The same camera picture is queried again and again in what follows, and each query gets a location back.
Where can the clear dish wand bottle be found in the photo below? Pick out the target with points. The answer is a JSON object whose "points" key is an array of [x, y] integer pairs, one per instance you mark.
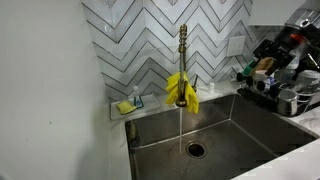
{"points": [[137, 98]]}

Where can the white wall outlet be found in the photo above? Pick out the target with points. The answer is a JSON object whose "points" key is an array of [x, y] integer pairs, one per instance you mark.
{"points": [[236, 46]]}

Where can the yellow rubber glove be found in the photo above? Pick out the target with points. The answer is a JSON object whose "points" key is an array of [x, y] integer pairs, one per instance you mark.
{"points": [[191, 95]]}

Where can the clear glass bowl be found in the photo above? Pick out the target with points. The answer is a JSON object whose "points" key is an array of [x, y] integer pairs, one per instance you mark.
{"points": [[308, 77]]}

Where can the clear sponge tray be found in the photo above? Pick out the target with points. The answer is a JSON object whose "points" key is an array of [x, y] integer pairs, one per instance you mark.
{"points": [[150, 103]]}

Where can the stainless steel sink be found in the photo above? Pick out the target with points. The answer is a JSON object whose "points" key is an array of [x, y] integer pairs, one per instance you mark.
{"points": [[240, 140]]}

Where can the black dish rack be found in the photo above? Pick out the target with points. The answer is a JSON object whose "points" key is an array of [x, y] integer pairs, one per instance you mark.
{"points": [[300, 103]]}

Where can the brass spring faucet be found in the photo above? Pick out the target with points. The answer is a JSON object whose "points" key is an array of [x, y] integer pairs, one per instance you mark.
{"points": [[182, 60]]}

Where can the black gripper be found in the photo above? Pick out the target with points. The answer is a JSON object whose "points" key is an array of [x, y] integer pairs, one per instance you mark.
{"points": [[285, 46]]}

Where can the white wall cabinet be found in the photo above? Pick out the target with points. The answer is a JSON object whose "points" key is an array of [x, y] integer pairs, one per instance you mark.
{"points": [[270, 11]]}

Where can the yellow sponge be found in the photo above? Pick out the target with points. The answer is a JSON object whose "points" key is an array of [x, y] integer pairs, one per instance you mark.
{"points": [[125, 107]]}

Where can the small white soap pump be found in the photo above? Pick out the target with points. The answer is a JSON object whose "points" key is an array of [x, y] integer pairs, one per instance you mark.
{"points": [[211, 88]]}

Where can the steel utensil cup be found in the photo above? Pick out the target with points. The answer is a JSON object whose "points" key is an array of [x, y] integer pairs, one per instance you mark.
{"points": [[287, 103]]}

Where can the round sink drain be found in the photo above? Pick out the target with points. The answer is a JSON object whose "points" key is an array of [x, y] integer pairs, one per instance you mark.
{"points": [[196, 150]]}

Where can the green plastic plate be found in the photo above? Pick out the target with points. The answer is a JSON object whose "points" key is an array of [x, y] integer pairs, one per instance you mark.
{"points": [[248, 68]]}

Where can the round wooden plate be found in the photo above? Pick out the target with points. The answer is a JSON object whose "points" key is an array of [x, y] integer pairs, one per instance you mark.
{"points": [[263, 65]]}

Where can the white mug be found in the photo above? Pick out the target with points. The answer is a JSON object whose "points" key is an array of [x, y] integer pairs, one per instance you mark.
{"points": [[264, 80]]}

